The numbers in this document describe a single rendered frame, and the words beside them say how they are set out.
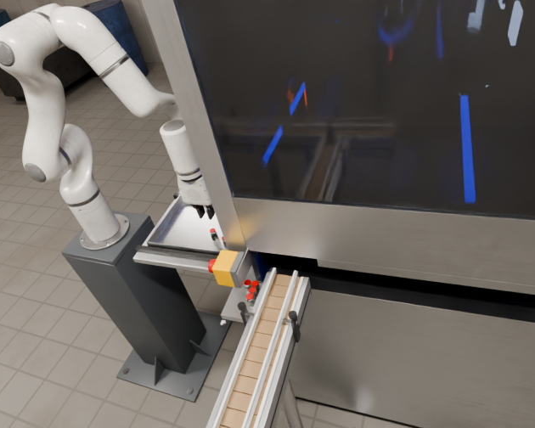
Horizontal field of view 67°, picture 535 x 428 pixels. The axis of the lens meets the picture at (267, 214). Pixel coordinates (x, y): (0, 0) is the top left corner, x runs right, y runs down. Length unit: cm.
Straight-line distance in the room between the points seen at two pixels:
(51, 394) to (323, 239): 182
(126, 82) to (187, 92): 26
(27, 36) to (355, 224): 89
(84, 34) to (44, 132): 37
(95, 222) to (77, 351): 113
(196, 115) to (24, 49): 47
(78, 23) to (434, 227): 92
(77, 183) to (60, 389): 128
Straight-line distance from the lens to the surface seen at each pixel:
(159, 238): 148
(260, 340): 105
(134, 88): 109
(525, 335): 123
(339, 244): 101
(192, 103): 88
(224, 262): 109
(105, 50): 109
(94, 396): 234
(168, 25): 83
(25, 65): 118
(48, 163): 138
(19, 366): 270
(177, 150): 112
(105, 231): 158
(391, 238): 97
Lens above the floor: 182
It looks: 41 degrees down
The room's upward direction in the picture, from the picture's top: 13 degrees counter-clockwise
